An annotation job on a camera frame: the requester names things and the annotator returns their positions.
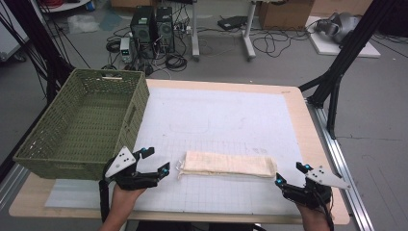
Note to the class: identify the brown cardboard box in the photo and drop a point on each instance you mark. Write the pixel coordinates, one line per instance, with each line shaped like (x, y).
(285, 14)

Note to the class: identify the white power strip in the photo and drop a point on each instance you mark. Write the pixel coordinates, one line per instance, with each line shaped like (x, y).
(183, 29)

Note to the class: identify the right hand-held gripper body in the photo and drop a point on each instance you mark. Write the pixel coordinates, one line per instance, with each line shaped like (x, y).
(324, 178)

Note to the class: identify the flat black device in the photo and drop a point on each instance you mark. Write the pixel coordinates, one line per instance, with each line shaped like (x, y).
(232, 22)

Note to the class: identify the black computer tower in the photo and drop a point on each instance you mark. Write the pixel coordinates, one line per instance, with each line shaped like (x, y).
(142, 30)
(165, 30)

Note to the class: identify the white grid mat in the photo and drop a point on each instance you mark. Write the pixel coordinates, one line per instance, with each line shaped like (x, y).
(218, 118)

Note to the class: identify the black metal stand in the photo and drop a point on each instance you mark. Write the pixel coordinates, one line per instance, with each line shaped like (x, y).
(38, 41)
(346, 54)

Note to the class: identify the green woven plastic basket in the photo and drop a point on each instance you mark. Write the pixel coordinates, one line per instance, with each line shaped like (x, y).
(93, 122)

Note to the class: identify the grey machine housing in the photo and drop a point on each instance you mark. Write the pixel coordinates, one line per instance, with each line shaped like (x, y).
(341, 25)

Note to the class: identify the white floor board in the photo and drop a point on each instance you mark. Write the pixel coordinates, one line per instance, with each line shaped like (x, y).
(343, 49)

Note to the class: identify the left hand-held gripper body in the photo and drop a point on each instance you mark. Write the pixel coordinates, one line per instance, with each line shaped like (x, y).
(120, 162)

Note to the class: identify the person's right hand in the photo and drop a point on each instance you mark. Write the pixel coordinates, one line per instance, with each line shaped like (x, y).
(314, 213)

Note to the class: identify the white desk leg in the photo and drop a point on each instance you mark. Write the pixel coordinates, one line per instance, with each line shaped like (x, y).
(195, 32)
(248, 32)

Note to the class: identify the person's left hand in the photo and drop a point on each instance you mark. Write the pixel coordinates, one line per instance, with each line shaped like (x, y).
(125, 198)

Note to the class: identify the small white power supply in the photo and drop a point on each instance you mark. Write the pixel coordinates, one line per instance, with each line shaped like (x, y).
(125, 49)

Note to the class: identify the clear plastic bag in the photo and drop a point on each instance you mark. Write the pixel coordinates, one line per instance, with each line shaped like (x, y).
(82, 24)

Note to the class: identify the aluminium rail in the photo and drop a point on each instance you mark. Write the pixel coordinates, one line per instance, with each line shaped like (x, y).
(343, 166)
(11, 184)

